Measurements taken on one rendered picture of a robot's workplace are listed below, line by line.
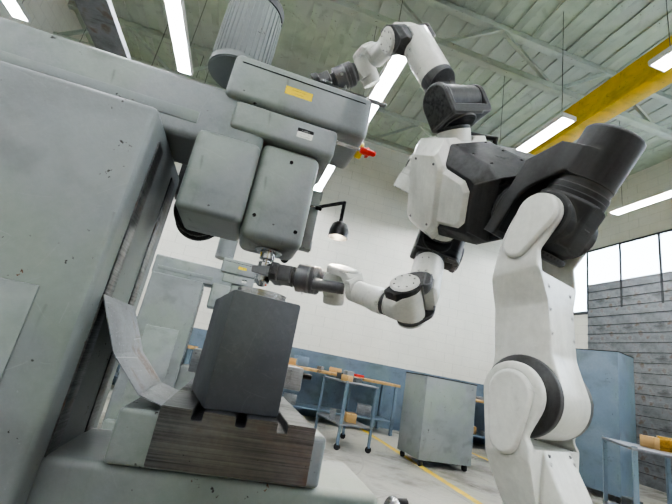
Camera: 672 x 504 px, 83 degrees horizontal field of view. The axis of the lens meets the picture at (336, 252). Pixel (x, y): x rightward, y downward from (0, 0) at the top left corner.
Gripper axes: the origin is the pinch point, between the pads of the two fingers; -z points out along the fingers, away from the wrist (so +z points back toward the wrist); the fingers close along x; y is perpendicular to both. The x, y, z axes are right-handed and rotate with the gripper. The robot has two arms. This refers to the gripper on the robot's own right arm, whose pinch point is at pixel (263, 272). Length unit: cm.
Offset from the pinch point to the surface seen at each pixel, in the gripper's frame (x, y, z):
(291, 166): 9.4, -32.9, 3.7
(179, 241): -570, -153, -345
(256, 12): 17, -85, -18
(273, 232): 9.6, -10.3, 3.0
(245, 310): 53, 18, 14
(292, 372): -12.0, 28.3, 13.3
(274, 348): 50, 23, 20
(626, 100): -298, -349, 312
